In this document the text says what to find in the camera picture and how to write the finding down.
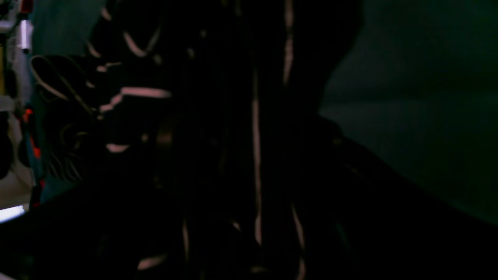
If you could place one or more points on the teal tablecloth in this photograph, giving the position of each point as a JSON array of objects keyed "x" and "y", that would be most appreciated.
[{"x": 419, "y": 131}]

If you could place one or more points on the navy white striped t-shirt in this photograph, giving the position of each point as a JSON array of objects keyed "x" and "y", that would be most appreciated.
[{"x": 206, "y": 156}]

